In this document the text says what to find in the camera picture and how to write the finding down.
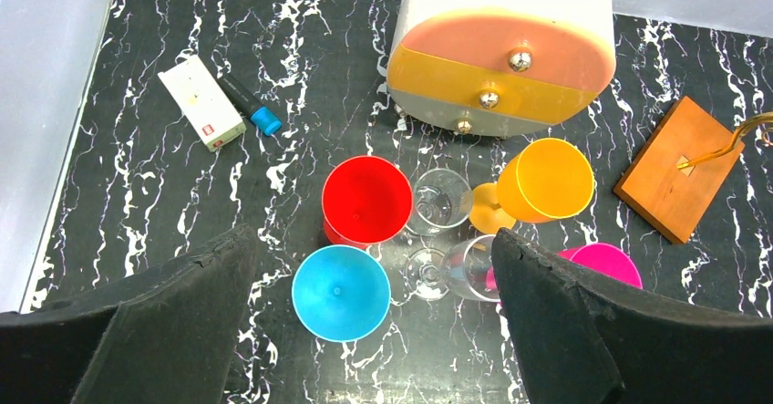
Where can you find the blue small cylinder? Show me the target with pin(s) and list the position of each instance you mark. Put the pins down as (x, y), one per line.
(249, 105)

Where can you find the clear wine glass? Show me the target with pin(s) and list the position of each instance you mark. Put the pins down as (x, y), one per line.
(442, 200)
(464, 270)

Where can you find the white red small box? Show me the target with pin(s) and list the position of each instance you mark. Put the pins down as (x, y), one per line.
(203, 103)

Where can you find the gold wire glass rack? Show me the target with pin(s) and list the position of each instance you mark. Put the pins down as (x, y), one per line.
(742, 130)

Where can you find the blue wine glass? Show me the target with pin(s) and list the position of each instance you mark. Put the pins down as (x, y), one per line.
(341, 293)

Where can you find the round pastel drawer cabinet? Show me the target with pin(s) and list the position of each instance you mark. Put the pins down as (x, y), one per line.
(500, 68)

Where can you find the yellow wine glass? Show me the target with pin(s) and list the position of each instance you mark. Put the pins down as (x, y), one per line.
(549, 180)

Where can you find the magenta wine glass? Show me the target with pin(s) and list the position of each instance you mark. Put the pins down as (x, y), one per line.
(606, 259)

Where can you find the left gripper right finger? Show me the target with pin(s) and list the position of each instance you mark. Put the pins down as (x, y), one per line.
(583, 337)

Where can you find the clear wine glass front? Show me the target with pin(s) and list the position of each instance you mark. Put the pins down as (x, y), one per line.
(442, 200)

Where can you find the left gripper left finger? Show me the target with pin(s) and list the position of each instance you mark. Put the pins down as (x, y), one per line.
(165, 335)

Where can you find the red wine glass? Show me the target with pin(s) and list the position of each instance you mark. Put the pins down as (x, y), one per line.
(365, 200)

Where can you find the wooden rack base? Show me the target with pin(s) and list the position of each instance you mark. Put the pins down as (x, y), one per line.
(673, 201)

